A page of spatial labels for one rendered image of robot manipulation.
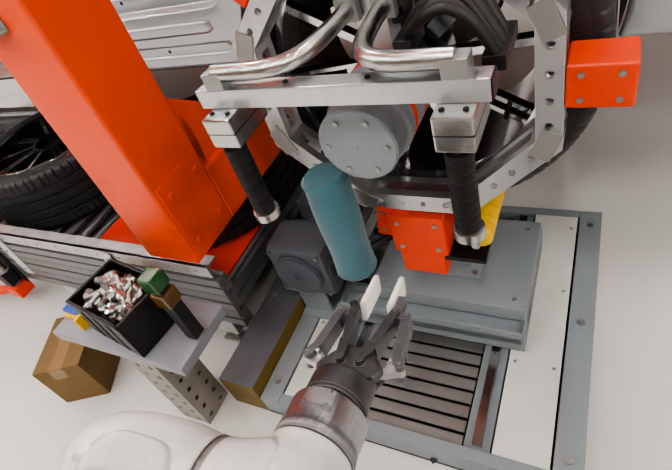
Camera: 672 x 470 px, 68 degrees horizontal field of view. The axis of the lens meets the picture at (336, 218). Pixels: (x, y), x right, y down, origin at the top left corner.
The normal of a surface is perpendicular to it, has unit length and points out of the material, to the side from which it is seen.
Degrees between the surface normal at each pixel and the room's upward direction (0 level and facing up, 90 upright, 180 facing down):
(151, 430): 28
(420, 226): 90
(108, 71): 90
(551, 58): 90
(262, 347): 0
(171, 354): 0
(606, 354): 0
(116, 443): 23
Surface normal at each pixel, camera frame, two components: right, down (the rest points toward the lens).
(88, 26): 0.89, 0.08
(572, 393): -0.27, -0.71
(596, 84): -0.37, 0.70
